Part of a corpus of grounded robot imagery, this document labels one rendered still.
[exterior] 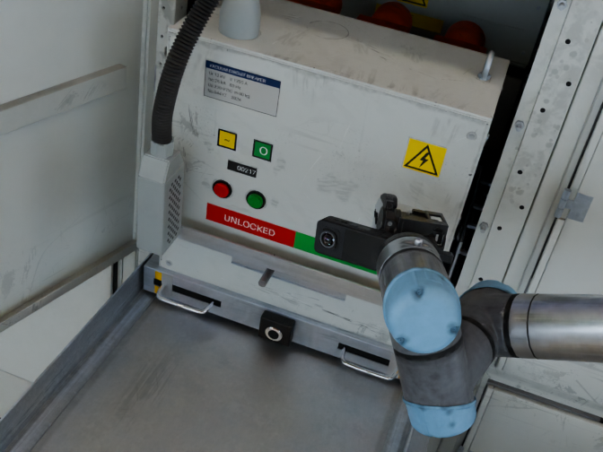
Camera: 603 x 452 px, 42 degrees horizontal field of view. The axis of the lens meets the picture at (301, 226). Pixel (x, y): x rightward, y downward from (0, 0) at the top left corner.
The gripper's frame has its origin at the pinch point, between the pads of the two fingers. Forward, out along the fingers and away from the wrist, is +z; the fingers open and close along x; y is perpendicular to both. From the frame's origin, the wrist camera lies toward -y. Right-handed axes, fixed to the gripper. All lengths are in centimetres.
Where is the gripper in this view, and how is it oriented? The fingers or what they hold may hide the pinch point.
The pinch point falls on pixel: (377, 209)
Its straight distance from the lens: 110.4
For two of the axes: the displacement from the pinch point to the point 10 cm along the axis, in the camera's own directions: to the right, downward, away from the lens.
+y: 9.9, 1.6, 0.4
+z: 0.2, -3.2, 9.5
